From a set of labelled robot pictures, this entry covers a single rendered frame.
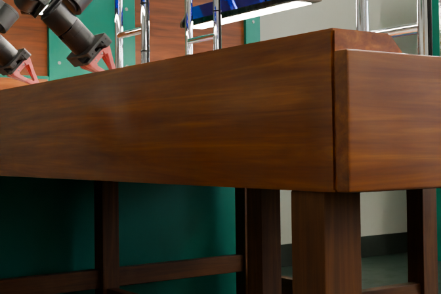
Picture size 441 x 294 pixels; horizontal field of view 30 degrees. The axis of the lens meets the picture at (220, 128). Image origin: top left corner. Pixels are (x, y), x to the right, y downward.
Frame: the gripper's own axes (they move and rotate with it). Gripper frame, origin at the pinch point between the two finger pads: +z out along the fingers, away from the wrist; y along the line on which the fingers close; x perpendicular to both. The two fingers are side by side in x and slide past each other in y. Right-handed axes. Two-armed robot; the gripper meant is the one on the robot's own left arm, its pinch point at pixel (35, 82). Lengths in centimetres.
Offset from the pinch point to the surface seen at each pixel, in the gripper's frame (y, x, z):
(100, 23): 43, -45, 15
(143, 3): -13.7, -32.8, 5.1
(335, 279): -137, 37, 6
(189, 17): 1, -49, 24
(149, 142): -99, 27, -6
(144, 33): -13.9, -26.8, 10.4
